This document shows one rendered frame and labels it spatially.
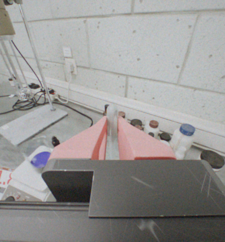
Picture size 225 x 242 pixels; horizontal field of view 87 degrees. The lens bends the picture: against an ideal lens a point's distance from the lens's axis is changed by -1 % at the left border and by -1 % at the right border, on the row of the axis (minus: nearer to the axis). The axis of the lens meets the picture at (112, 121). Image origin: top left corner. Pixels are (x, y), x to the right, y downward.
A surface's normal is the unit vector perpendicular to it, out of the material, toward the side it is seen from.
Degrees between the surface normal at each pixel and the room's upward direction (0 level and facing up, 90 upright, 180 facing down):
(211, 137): 90
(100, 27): 90
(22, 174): 0
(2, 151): 0
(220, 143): 90
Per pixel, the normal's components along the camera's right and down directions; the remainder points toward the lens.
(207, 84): -0.53, 0.50
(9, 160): 0.00, -0.80
